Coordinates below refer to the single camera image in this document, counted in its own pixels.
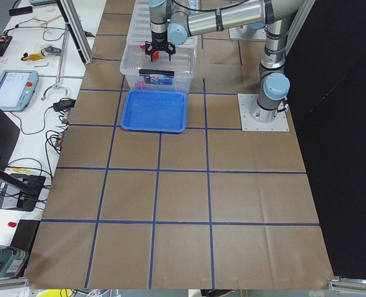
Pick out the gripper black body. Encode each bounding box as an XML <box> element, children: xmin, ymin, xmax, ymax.
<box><xmin>145</xmin><ymin>41</ymin><xmax>175</xmax><ymax>56</ymax></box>

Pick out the clear ribbed box lid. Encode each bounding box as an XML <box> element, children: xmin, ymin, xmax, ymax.
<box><xmin>126</xmin><ymin>0</ymin><xmax>199</xmax><ymax>49</ymax></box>

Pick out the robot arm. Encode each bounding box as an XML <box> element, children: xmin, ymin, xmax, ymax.
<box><xmin>145</xmin><ymin>1</ymin><xmax>303</xmax><ymax>123</ymax></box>

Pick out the clear plastic storage box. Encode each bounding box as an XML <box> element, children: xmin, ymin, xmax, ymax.
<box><xmin>120</xmin><ymin>45</ymin><xmax>197</xmax><ymax>93</ymax></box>

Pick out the blue plastic tray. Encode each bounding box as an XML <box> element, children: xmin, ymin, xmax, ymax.
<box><xmin>121</xmin><ymin>90</ymin><xmax>188</xmax><ymax>133</ymax></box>

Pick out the black power adapter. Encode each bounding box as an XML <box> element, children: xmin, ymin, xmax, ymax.
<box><xmin>53</xmin><ymin>99</ymin><xmax>76</xmax><ymax>112</ymax></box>

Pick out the teach pendant tablet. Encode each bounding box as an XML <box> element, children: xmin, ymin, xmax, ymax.
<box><xmin>0</xmin><ymin>70</ymin><xmax>39</xmax><ymax>112</ymax></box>

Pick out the black monitor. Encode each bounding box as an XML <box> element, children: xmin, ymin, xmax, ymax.
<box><xmin>0</xmin><ymin>109</ymin><xmax>45</xmax><ymax>212</ymax></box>

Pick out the black box latch handle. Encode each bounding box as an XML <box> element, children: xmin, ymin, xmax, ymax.
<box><xmin>139</xmin><ymin>69</ymin><xmax>175</xmax><ymax>77</ymax></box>

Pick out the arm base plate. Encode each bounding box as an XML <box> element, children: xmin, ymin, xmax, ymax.
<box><xmin>229</xmin><ymin>27</ymin><xmax>266</xmax><ymax>41</ymax></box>
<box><xmin>237</xmin><ymin>93</ymin><xmax>290</xmax><ymax>133</ymax></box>

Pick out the aluminium frame post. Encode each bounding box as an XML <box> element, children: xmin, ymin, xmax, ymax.
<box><xmin>56</xmin><ymin>0</ymin><xmax>93</xmax><ymax>65</ymax></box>

